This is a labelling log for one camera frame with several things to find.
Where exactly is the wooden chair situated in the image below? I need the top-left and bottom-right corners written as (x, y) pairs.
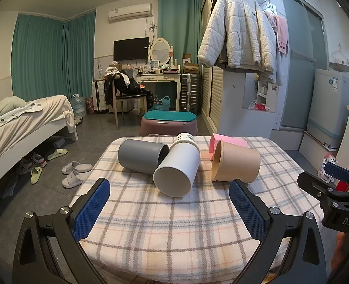
top-left (113, 78), bottom-right (148, 131)

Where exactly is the frosted glass door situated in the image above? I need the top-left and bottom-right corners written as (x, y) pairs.
top-left (276, 0), bottom-right (329, 131)

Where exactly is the pale green quilt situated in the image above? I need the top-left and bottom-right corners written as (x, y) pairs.
top-left (0, 97), bottom-right (27, 125)

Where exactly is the teal stool cushion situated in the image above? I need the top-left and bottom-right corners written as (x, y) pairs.
top-left (144, 111), bottom-right (195, 123)

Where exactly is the grey cup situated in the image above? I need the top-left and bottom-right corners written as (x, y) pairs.
top-left (117, 138), bottom-right (170, 174)

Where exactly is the wire clothes hanger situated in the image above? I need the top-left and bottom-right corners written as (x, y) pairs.
top-left (329, 43), bottom-right (349, 66)

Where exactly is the plaid tablecloth table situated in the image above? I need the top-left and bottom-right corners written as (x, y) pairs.
top-left (66, 136), bottom-right (333, 276)

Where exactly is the pink garment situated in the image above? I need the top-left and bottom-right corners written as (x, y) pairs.
top-left (264, 11), bottom-right (290, 54)

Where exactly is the silver suitcase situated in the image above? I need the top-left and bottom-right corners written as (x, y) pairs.
top-left (181, 72), bottom-right (201, 115)

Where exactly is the white vanity table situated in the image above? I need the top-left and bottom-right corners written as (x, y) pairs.
top-left (133, 71), bottom-right (182, 113)

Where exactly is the white board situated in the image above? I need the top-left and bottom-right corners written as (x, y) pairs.
top-left (298, 131), bottom-right (338, 167)

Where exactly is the brown cup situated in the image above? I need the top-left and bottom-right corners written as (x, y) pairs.
top-left (211, 140), bottom-right (261, 183)

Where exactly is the purple stool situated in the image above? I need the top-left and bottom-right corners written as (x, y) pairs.
top-left (139, 115), bottom-right (199, 137)

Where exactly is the grey sneaker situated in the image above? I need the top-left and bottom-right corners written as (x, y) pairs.
top-left (31, 152), bottom-right (48, 168)
top-left (16, 158), bottom-right (35, 175)

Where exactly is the white slipper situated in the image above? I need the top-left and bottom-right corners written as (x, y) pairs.
top-left (62, 171), bottom-right (92, 189)
top-left (62, 161), bottom-right (93, 175)

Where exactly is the cream suitcase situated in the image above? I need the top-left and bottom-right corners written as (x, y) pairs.
top-left (91, 78), bottom-right (109, 113)

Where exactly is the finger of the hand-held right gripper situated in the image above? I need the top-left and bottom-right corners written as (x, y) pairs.
top-left (324, 162), bottom-right (349, 183)
top-left (297, 172), bottom-right (338, 198)

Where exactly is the white puffer jacket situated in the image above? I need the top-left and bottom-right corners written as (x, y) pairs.
top-left (197, 0), bottom-right (277, 75)

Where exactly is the pink box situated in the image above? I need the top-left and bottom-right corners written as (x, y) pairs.
top-left (208, 133), bottom-right (249, 162)

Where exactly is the cream blanket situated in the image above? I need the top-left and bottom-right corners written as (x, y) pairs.
top-left (0, 95), bottom-right (76, 170)

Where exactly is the white air conditioner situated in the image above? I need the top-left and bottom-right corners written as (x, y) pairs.
top-left (108, 3), bottom-right (153, 23)

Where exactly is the water jug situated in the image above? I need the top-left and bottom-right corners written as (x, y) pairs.
top-left (72, 94), bottom-right (86, 118)

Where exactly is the snack packet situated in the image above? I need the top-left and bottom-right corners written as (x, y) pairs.
top-left (318, 153), bottom-right (339, 184)

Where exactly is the teal basket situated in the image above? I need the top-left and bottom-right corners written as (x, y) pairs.
top-left (153, 95), bottom-right (172, 109)

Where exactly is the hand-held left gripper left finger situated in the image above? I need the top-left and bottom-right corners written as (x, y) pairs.
top-left (13, 178), bottom-right (111, 284)

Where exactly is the teal curtain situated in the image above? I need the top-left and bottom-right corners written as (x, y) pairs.
top-left (157, 0), bottom-right (205, 116)
top-left (64, 9), bottom-right (97, 98)
top-left (11, 14), bottom-right (68, 103)

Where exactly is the oval vanity mirror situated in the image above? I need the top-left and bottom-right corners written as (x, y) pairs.
top-left (149, 37), bottom-right (171, 66)

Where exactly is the brown cardboard box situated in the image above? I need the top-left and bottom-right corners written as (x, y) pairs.
top-left (182, 54), bottom-right (199, 73)

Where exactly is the person's right hand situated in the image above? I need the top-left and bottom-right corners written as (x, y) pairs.
top-left (332, 231), bottom-right (349, 270)

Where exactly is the black television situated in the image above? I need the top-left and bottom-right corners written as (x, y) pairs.
top-left (113, 37), bottom-right (150, 62)

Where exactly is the white cup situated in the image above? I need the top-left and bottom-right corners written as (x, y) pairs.
top-left (153, 133), bottom-right (201, 198)

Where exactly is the white washing machine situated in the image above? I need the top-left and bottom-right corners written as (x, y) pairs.
top-left (306, 68), bottom-right (349, 150)

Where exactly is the green slipper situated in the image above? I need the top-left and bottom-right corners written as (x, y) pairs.
top-left (30, 166), bottom-right (43, 185)
top-left (47, 149), bottom-right (69, 160)

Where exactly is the white wardrobe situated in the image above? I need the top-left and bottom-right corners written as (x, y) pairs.
top-left (200, 0), bottom-right (279, 131)

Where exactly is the pile of clothes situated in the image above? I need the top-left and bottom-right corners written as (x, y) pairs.
top-left (104, 67), bottom-right (140, 107)

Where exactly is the white bed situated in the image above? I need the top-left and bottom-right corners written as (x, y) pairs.
top-left (0, 95), bottom-right (79, 197)

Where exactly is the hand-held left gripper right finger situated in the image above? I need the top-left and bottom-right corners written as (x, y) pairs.
top-left (228, 179), bottom-right (336, 284)

